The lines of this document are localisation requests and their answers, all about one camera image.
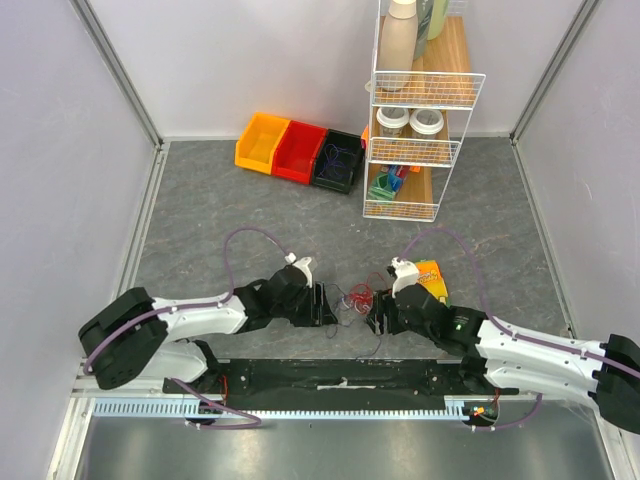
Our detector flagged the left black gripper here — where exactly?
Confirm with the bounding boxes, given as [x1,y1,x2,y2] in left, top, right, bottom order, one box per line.
[273,281,337,327]

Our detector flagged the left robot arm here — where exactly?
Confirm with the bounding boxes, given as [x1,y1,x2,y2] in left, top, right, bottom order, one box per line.
[78,257,338,393]

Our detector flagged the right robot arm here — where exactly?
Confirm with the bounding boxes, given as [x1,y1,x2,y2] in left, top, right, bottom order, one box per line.
[366,284,639,433]

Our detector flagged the orange green sponge pack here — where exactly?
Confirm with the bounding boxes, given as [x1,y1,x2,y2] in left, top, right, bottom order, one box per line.
[415,260,450,306]

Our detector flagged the blue red packet on shelf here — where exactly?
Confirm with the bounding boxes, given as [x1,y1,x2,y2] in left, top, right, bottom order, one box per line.
[388,165,421,182]

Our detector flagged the black storage bin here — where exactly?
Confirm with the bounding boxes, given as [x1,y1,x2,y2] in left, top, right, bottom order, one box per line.
[311,129,365,194]

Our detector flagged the red storage bin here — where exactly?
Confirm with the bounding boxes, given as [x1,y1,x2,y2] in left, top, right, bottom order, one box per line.
[272,120,328,185]

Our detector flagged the yellow storage bin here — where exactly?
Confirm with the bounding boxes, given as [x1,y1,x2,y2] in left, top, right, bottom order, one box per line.
[235,112,290,175]

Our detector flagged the left paper cup with lid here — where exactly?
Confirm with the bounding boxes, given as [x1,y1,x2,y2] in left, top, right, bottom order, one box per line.
[376,106,410,138]

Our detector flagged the beige bottle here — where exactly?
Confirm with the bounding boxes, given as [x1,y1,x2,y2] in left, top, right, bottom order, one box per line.
[376,0,418,92]

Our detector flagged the grey-green bottle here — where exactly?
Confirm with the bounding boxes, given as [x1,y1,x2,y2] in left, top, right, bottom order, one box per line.
[413,0,435,60]

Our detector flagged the light green bottle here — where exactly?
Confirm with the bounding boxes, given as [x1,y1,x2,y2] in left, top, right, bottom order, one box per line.
[427,0,449,40]

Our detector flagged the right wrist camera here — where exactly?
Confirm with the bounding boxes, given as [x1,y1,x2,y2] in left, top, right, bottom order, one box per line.
[387,257,420,298]

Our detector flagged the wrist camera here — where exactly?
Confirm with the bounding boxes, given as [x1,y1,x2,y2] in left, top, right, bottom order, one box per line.
[387,257,420,298]
[285,252,317,288]

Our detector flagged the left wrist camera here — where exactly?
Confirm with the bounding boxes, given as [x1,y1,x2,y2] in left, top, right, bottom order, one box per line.
[285,252,317,288]

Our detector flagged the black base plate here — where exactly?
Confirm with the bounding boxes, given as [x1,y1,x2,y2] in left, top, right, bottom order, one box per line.
[188,359,496,412]

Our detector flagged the slotted cable duct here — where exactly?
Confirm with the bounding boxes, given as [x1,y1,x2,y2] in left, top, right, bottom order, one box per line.
[93,397,489,421]

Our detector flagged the white wire shelf rack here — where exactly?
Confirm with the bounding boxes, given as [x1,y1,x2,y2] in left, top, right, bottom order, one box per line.
[363,1,486,222]

